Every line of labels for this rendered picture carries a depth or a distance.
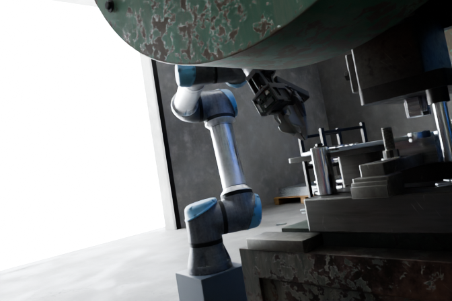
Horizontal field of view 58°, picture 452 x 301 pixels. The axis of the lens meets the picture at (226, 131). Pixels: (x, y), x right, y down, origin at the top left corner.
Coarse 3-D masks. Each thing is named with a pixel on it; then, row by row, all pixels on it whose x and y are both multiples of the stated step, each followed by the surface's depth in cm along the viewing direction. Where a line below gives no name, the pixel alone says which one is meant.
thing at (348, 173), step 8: (336, 152) 86; (344, 152) 84; (352, 152) 83; (360, 152) 82; (368, 152) 80; (376, 152) 84; (296, 160) 94; (304, 160) 92; (344, 160) 87; (352, 160) 85; (360, 160) 84; (368, 160) 83; (376, 160) 84; (344, 168) 87; (352, 168) 85; (344, 176) 87; (352, 176) 86; (360, 176) 84; (344, 184) 87
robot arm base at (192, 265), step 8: (216, 240) 135; (192, 248) 135; (200, 248) 133; (208, 248) 133; (216, 248) 134; (224, 248) 137; (192, 256) 134; (200, 256) 133; (208, 256) 132; (216, 256) 133; (224, 256) 135; (192, 264) 134; (200, 264) 132; (208, 264) 132; (216, 264) 132; (224, 264) 133; (192, 272) 133; (200, 272) 131; (208, 272) 131; (216, 272) 131
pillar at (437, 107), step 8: (432, 104) 69; (440, 104) 68; (440, 112) 68; (448, 112) 68; (440, 120) 68; (448, 120) 68; (440, 128) 68; (448, 128) 68; (440, 136) 68; (448, 136) 67; (448, 144) 67; (448, 152) 67; (448, 160) 67
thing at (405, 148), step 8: (432, 136) 71; (400, 144) 75; (408, 144) 74; (416, 144) 73; (424, 144) 72; (432, 144) 71; (440, 144) 72; (400, 152) 75; (408, 152) 74; (416, 152) 73; (424, 152) 72; (432, 152) 71; (440, 152) 71; (424, 160) 72; (432, 160) 71; (440, 160) 71
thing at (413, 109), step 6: (408, 102) 78; (414, 102) 78; (420, 102) 78; (426, 102) 80; (408, 108) 79; (414, 108) 78; (420, 108) 77; (408, 114) 79; (414, 114) 78; (420, 114) 77; (426, 114) 80
